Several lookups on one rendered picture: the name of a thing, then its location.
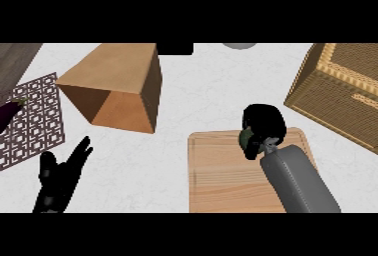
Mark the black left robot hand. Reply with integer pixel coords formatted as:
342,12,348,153
32,135,95,214

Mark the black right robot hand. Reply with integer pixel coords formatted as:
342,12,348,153
241,103,289,161

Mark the dark green squash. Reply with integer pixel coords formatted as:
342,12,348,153
238,128,257,150

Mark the pale wooden cutting board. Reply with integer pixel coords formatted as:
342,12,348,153
188,126,320,214

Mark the woven wicker basket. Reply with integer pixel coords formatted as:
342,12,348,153
283,43,378,155

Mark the patterned lattice placemat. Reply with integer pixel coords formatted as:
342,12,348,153
0,71,68,172

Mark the dark purple eggplant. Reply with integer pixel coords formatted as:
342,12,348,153
0,97,30,134

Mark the grey round object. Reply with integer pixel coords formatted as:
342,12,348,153
222,43,259,51

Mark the black square object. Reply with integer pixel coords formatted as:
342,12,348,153
156,43,195,56

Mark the brown paper bag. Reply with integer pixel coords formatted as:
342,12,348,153
55,43,164,135

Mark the dark grey wooden panel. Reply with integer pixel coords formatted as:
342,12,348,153
0,43,45,98

